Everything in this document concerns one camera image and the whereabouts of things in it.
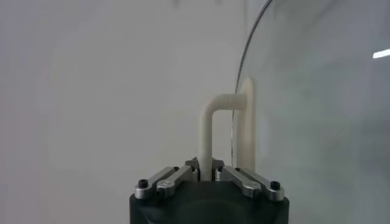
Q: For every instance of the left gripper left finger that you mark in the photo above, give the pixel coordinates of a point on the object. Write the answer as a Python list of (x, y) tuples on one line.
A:
[(170, 182)]

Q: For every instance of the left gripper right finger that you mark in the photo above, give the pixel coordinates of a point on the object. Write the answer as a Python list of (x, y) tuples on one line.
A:
[(250, 184)]

